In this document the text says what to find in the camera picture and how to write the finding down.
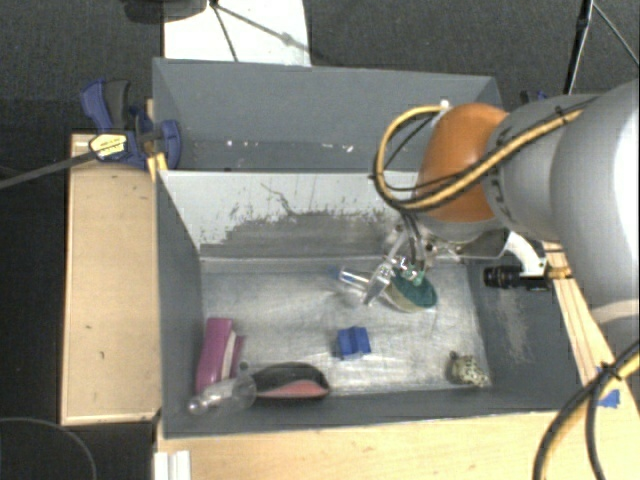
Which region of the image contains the spotted toy animal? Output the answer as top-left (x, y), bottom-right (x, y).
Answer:
top-left (446, 350), bottom-right (492, 389)

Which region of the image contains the clear glass goblet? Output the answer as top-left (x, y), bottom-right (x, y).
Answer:
top-left (186, 361), bottom-right (259, 417)

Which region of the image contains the grey metal bin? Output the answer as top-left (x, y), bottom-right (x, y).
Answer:
top-left (151, 56), bottom-right (585, 440)

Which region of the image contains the teal round disc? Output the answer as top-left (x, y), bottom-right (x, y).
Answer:
top-left (385, 267), bottom-right (439, 315)

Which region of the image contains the blue sponge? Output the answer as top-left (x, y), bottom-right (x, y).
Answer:
top-left (333, 325), bottom-right (373, 361)

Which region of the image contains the black and red pouch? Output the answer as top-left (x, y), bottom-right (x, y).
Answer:
top-left (251, 361), bottom-right (332, 402)

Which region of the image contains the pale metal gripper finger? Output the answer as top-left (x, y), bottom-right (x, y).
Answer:
top-left (362, 256), bottom-right (397, 307)
top-left (338, 265), bottom-right (376, 300)

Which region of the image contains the purple and white flat case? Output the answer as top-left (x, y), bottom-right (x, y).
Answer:
top-left (194, 316), bottom-right (248, 395)

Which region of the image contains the black cylinder on white bracket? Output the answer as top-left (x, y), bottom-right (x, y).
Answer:
top-left (482, 231), bottom-right (552, 294)

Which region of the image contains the pale wood board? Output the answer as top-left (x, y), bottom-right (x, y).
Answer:
top-left (59, 132), bottom-right (164, 427)

